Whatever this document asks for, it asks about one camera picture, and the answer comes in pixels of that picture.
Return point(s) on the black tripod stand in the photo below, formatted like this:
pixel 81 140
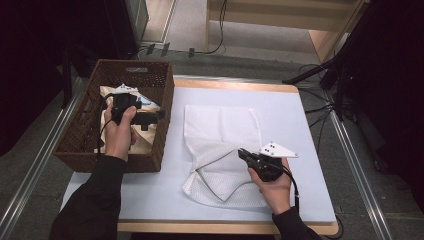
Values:
pixel 336 63

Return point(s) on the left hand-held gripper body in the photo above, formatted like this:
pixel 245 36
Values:
pixel 125 101

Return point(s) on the person's left hand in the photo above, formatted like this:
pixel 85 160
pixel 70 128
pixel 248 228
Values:
pixel 118 141

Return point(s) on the white mesh laundry bag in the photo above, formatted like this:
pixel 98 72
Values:
pixel 216 133

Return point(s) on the wooden table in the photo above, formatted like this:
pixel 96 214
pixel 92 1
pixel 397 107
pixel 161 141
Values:
pixel 200 227

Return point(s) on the cream shirt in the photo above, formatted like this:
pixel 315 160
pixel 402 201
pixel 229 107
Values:
pixel 146 136

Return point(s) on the black power plug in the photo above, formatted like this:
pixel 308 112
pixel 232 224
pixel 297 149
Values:
pixel 191 52

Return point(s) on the white table mat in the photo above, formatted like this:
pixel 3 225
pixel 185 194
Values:
pixel 293 116

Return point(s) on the brown wicker basket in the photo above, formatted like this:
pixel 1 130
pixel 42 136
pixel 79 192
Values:
pixel 76 140

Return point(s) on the light wooden shelf unit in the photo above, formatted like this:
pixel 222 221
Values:
pixel 326 40

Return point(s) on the person's right hand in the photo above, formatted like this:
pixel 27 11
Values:
pixel 278 193

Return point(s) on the metal floor rail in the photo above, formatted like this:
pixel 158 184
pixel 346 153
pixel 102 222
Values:
pixel 350 156
pixel 40 163

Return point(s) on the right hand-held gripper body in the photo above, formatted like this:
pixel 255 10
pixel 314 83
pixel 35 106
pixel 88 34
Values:
pixel 270 165

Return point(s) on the dark cabinet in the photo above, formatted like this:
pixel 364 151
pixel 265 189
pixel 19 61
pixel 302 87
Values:
pixel 133 26

